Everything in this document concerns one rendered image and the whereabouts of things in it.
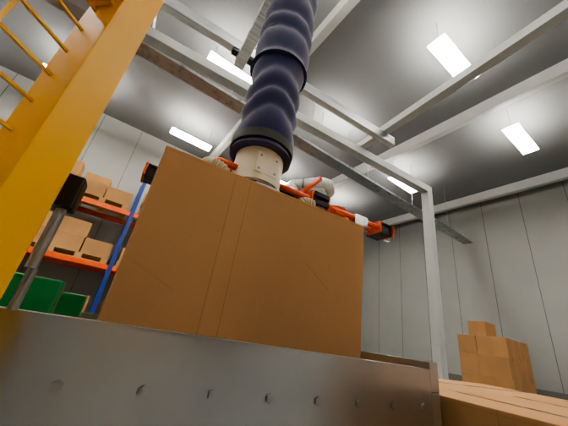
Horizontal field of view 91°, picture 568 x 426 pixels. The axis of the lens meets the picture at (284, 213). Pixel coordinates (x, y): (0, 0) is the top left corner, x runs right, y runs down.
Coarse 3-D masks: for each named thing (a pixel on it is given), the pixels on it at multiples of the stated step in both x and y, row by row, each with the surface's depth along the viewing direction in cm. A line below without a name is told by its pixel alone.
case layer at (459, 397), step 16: (448, 384) 107; (464, 384) 124; (480, 384) 149; (448, 400) 63; (464, 400) 62; (480, 400) 67; (496, 400) 73; (512, 400) 81; (528, 400) 91; (544, 400) 103; (560, 400) 119; (448, 416) 62; (464, 416) 59; (480, 416) 57; (496, 416) 55; (512, 416) 53; (528, 416) 52; (544, 416) 56; (560, 416) 60
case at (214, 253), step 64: (192, 192) 61; (256, 192) 70; (128, 256) 52; (192, 256) 57; (256, 256) 65; (320, 256) 74; (128, 320) 49; (192, 320) 54; (256, 320) 60; (320, 320) 68
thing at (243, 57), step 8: (264, 0) 220; (264, 8) 220; (256, 16) 230; (264, 16) 225; (256, 24) 232; (248, 32) 242; (256, 32) 238; (248, 40) 245; (256, 40) 244; (232, 48) 266; (240, 48) 262; (248, 48) 252; (240, 56) 261; (248, 56) 259; (240, 64) 269; (248, 64) 279
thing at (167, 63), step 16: (48, 0) 404; (64, 0) 401; (80, 16) 419; (144, 48) 454; (160, 64) 478; (176, 64) 473; (192, 80) 499; (208, 80) 498; (224, 96) 522; (240, 112) 555; (304, 144) 613; (320, 160) 658; (336, 160) 650; (352, 176) 699; (368, 176) 731; (384, 192) 747; (416, 208) 802; (464, 240) 953
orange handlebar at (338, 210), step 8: (224, 160) 88; (232, 168) 89; (280, 184) 96; (288, 192) 98; (296, 192) 99; (336, 208) 107; (344, 216) 109; (352, 216) 110; (368, 224) 113; (376, 224) 116
